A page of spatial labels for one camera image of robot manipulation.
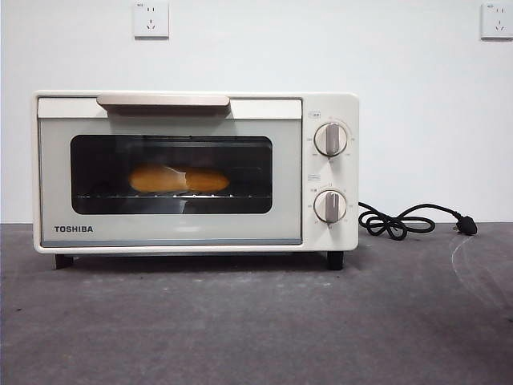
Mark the cream white Toshiba toaster oven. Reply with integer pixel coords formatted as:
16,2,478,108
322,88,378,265
31,90,360,270

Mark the black power cable with plug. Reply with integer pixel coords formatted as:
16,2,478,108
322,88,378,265
357,201,478,241

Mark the yellow corn cob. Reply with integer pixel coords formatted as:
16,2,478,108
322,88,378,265
128,164,231,193

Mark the white wall socket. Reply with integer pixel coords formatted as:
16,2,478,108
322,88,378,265
133,0,170,40
480,0,513,40

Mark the round cream oven knob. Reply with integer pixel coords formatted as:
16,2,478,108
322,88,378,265
313,189,348,223
313,123,348,157

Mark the metal wire oven rack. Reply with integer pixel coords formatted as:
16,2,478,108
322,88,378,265
75,193,270,201

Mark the glass oven door with handle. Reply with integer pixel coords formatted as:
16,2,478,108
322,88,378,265
36,95,303,246

